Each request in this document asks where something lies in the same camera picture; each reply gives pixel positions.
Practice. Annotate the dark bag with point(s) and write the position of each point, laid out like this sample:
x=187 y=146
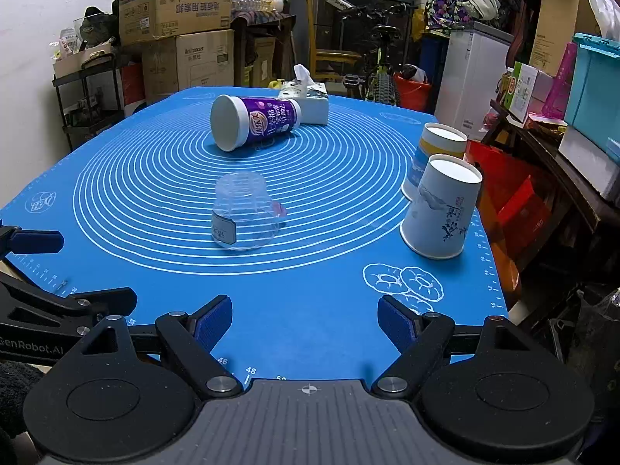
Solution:
x=99 y=26

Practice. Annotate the red paper bag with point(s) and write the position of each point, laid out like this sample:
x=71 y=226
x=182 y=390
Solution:
x=508 y=193

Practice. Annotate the person's left forearm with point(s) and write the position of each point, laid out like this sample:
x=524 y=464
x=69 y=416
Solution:
x=14 y=397

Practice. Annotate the yellow wooden chair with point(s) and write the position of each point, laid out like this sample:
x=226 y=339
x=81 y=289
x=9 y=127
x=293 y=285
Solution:
x=334 y=58

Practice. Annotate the bicycle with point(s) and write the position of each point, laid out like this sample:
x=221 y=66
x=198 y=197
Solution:
x=382 y=58

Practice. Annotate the white plastic bag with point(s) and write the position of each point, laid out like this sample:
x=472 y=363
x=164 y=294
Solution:
x=605 y=9

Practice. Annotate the pink box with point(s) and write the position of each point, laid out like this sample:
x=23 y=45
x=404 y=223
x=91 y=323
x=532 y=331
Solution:
x=559 y=87

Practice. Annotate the floral bag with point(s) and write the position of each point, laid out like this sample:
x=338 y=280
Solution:
x=448 y=7

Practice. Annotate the tall cardboard box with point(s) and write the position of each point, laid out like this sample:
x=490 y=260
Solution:
x=557 y=24

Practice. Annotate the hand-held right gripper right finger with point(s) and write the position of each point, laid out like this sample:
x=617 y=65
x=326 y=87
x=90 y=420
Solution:
x=395 y=322

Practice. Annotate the black utility cart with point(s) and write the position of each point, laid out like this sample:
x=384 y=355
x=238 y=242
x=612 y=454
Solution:
x=87 y=101

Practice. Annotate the blue silicone baking mat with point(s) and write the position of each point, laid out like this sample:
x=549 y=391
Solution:
x=315 y=232

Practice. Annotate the green and white box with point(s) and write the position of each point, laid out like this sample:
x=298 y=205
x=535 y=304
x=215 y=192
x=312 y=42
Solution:
x=525 y=89

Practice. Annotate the large closed cardboard box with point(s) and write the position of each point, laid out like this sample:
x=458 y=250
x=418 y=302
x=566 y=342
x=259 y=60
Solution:
x=193 y=65

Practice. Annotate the grey box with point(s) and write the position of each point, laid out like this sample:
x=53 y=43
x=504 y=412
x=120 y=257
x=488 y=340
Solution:
x=588 y=162

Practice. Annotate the clear plastic cup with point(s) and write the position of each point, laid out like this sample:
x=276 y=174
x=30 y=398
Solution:
x=242 y=213

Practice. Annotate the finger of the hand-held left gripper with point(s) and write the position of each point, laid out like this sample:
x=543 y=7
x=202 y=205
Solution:
x=34 y=241
x=68 y=301

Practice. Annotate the paper cup with yellow band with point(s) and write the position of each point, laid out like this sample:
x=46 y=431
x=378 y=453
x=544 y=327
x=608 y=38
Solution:
x=436 y=147

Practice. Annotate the teal storage box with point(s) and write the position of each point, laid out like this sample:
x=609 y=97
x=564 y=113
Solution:
x=593 y=87

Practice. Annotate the white chest freezer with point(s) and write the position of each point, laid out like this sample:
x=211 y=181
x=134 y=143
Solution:
x=472 y=77

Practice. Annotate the tissue pack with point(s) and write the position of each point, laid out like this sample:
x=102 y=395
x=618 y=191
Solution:
x=312 y=105

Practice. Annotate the white paper cup blue print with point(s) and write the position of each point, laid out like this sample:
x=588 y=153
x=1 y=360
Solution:
x=436 y=213

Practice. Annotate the red bucket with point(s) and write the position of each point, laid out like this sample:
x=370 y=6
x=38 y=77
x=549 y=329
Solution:
x=414 y=94

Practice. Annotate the white cup with purple label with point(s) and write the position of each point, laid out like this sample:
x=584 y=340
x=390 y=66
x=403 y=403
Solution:
x=261 y=118

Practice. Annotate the dark wooden side table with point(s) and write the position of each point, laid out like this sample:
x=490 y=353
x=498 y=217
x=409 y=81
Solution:
x=547 y=155

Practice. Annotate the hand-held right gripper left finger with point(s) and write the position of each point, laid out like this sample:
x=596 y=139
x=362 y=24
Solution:
x=213 y=322

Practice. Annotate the open cardboard box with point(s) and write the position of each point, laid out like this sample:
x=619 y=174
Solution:
x=174 y=9

